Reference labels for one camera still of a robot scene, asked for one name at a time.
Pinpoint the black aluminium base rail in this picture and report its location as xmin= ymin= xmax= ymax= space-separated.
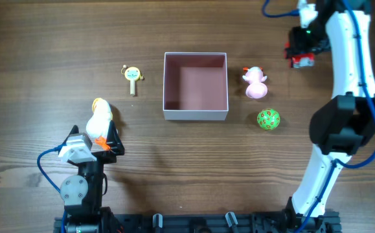
xmin=54 ymin=208 xmax=342 ymax=233

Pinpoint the yellow wooden rattle toy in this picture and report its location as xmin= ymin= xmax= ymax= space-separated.
xmin=121 ymin=65 xmax=144 ymax=96

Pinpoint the red toy fire truck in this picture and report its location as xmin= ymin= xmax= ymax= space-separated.
xmin=285 ymin=42 xmax=315 ymax=69

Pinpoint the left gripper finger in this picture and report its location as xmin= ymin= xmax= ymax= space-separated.
xmin=106 ymin=120 xmax=122 ymax=152
xmin=61 ymin=125 xmax=79 ymax=146

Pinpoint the right blue cable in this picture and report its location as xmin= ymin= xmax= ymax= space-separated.
xmin=260 ymin=0 xmax=375 ymax=233

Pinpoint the white yellow duck plush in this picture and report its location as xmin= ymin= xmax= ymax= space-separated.
xmin=86 ymin=98 xmax=113 ymax=150

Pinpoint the green numbered ball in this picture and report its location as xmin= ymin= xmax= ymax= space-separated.
xmin=257 ymin=108 xmax=280 ymax=131

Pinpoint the left blue cable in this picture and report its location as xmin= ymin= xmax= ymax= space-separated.
xmin=36 ymin=144 xmax=68 ymax=233

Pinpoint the blue cable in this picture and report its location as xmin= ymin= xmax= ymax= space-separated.
xmin=260 ymin=0 xmax=375 ymax=233
xmin=36 ymin=144 xmax=68 ymax=233

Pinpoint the pink open cardboard box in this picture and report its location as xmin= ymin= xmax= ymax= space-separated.
xmin=163 ymin=52 xmax=229 ymax=121

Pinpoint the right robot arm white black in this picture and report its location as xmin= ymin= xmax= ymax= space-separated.
xmin=280 ymin=1 xmax=375 ymax=232

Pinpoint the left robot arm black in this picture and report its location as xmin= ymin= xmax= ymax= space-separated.
xmin=58 ymin=120 xmax=125 ymax=233

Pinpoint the pink pig toy figure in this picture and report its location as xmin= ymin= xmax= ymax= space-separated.
xmin=242 ymin=67 xmax=267 ymax=99

